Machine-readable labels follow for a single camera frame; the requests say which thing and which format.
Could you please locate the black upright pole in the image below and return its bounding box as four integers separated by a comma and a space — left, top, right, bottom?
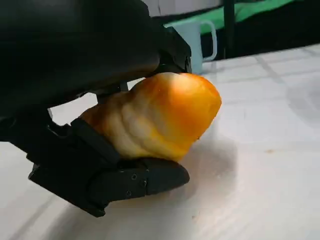
222, 0, 236, 60

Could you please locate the green cloth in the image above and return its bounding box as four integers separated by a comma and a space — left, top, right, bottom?
152, 0, 301, 35

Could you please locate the pale green mug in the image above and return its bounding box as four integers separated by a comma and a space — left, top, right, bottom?
163, 19, 218, 75

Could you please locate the orange white toy bread roll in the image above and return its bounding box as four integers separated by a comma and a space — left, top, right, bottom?
81, 71, 223, 161

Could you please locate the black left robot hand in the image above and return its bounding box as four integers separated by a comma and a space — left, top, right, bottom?
0, 0, 193, 218

